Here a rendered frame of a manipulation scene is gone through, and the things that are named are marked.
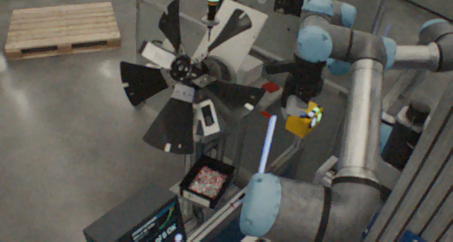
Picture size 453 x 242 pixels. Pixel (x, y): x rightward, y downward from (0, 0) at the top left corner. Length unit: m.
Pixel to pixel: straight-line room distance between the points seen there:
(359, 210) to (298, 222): 0.11
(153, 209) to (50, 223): 1.68
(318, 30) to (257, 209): 0.40
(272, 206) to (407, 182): 0.50
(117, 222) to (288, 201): 0.53
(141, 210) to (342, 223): 0.58
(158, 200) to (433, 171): 0.72
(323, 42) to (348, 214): 0.36
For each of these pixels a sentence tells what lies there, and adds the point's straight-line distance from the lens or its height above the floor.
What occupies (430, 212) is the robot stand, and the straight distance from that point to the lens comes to 1.12.
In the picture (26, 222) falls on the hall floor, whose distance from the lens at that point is 2.76.
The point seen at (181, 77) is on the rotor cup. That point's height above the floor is 1.19.
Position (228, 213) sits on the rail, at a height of 0.86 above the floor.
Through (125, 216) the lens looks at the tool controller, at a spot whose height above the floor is 1.24.
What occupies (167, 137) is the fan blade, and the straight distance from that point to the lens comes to 1.70.
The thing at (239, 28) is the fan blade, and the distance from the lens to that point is 1.64.
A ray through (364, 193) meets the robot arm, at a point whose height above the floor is 1.61.
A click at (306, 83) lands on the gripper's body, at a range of 1.04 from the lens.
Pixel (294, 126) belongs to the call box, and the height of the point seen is 1.02.
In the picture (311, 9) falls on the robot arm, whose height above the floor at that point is 1.77.
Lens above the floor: 2.10
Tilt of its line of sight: 37 degrees down
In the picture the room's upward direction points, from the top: 7 degrees clockwise
